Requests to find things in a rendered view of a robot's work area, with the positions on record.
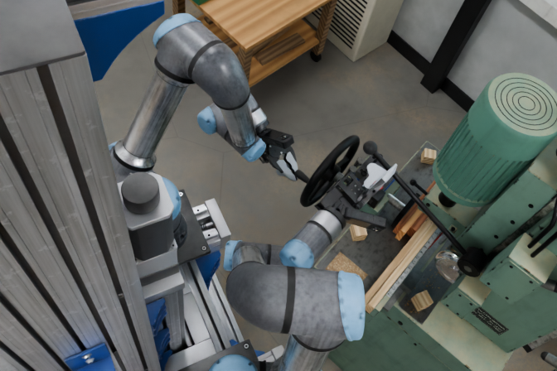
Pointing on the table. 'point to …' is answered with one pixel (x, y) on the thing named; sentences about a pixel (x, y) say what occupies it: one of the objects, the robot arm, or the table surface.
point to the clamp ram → (399, 208)
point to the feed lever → (471, 257)
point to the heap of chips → (346, 266)
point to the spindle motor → (496, 139)
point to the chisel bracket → (462, 214)
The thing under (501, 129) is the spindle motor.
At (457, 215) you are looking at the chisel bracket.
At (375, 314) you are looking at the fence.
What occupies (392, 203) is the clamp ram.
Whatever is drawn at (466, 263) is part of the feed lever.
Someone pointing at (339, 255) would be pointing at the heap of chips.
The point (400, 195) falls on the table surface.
